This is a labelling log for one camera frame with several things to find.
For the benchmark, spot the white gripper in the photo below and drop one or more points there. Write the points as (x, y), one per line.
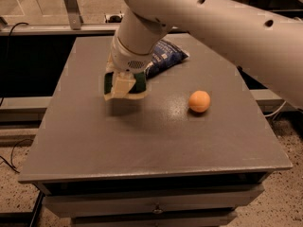
(129, 60)

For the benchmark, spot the green and yellow sponge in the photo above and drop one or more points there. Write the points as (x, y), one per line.
(139, 87)

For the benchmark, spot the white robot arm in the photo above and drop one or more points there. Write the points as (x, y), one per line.
(267, 46)

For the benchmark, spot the blue chip bag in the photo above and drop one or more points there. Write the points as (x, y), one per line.
(164, 56)

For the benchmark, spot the power strip on floor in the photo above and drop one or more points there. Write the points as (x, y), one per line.
(113, 18)

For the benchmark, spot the orange fruit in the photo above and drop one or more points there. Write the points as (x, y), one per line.
(199, 101)

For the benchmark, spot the grey drawer cabinet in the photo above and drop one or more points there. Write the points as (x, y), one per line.
(109, 163)

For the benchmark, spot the metal drawer knob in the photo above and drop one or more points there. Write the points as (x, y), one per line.
(157, 210)

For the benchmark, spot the left metal bracket post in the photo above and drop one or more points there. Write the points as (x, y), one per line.
(73, 13)

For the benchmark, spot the horizontal metal rail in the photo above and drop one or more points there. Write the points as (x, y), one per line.
(30, 30)

